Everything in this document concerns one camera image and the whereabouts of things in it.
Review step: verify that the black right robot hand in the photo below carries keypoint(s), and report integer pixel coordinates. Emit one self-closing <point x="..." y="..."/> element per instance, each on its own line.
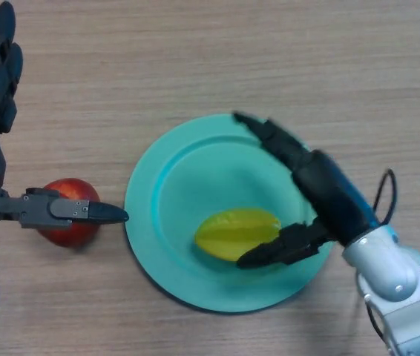
<point x="332" y="196"/>

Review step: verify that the yellow starfruit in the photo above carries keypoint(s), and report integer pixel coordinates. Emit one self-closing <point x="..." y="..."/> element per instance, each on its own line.
<point x="232" y="233"/>

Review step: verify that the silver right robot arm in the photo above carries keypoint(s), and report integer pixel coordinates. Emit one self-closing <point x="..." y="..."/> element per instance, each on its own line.
<point x="395" y="274"/>

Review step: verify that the green round plate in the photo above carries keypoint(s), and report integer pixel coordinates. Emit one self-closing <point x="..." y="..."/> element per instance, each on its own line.
<point x="180" y="170"/>

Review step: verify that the red apple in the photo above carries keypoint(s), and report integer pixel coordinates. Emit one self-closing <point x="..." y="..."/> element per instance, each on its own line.
<point x="69" y="235"/>

